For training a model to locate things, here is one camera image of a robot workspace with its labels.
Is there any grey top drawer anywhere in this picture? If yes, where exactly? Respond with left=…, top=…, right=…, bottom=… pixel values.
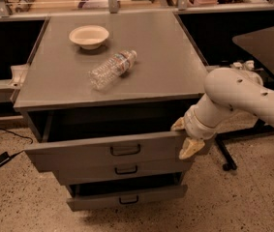
left=25, top=131, right=187, bottom=172

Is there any black floor cable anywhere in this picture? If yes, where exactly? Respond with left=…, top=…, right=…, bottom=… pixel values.
left=0, top=126, right=34, bottom=202

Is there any clear plastic water bottle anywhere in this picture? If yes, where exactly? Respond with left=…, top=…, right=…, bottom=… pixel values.
left=88, top=50, right=137, bottom=90

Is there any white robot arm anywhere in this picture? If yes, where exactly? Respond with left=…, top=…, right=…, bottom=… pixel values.
left=171, top=68, right=274, bottom=160

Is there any dark tool on shelf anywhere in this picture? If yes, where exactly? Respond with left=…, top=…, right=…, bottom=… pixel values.
left=15, top=0, right=36, bottom=13

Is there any grey drawer cabinet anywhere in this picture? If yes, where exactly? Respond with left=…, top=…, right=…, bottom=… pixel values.
left=15, top=12, right=206, bottom=211

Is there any grey metal rail bracket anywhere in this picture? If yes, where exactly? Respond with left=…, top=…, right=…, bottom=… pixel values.
left=0, top=64, right=30, bottom=103

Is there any white paper bowl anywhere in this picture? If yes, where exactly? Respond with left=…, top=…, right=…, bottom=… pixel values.
left=69, top=25, right=109, bottom=50

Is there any grey drawer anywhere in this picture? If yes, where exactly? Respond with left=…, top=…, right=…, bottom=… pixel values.
left=53, top=159, right=193, bottom=186
left=67, top=185, right=188, bottom=212
left=25, top=131, right=187, bottom=172

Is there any grey middle drawer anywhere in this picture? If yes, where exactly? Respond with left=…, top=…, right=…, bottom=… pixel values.
left=53, top=159, right=193, bottom=186

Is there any black power adapter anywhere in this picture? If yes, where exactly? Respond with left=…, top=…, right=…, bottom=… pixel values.
left=0, top=151, right=13, bottom=170

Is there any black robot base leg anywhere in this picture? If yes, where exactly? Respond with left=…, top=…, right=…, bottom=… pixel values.
left=215, top=119, right=274, bottom=171

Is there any grey bottom drawer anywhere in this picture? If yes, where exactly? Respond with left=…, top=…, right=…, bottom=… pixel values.
left=67, top=185, right=188, bottom=212

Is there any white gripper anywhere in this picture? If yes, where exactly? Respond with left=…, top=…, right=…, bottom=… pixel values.
left=170, top=105, right=215, bottom=160

